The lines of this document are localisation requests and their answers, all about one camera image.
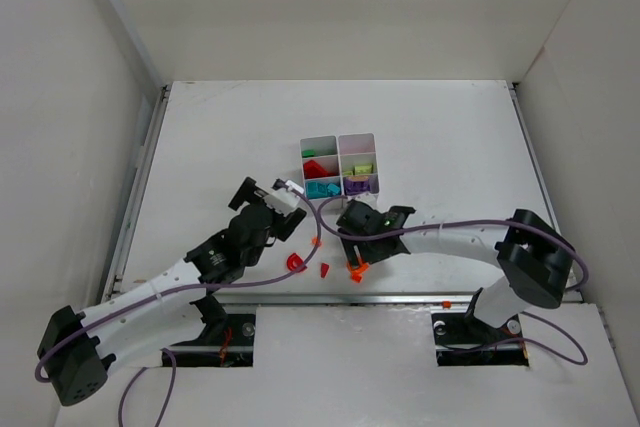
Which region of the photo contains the orange round lego piece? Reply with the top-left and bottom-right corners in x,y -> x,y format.
347,263 -> 369,283

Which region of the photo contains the teal curved lego brick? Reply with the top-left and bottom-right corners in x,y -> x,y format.
305,180 -> 330,199

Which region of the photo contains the purple lego brick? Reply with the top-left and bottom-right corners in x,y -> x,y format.
343,175 -> 372,196

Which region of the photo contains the teal square lego brick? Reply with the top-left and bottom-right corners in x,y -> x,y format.
326,184 -> 341,197

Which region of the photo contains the red horseshoe lego piece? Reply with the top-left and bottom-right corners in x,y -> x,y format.
286,253 -> 306,273

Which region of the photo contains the light green curved lego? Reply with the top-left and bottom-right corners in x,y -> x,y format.
353,163 -> 375,176

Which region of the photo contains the red arch duplo brick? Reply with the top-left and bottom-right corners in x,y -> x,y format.
303,160 -> 335,180

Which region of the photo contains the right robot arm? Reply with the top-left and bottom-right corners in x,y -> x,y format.
336,200 -> 574,328

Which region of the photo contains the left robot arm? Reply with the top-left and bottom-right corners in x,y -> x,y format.
35,178 -> 306,406

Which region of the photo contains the left clear divided container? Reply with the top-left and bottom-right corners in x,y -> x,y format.
300,136 -> 342,200

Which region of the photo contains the clear divided container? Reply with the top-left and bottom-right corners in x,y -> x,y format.
337,133 -> 380,196
300,136 -> 342,200

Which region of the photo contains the right clear divided container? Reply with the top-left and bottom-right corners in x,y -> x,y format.
337,133 -> 380,196

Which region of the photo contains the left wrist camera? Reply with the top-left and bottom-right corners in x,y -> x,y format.
263,179 -> 304,216

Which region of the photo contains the metal table rail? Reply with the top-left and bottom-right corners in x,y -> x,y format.
109,290 -> 581,306

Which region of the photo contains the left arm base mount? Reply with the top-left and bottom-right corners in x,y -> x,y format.
169,295 -> 257,368

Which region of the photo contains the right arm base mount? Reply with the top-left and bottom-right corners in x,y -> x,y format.
431,292 -> 529,367

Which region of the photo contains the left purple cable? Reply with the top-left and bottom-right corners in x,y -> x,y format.
33,179 -> 324,427

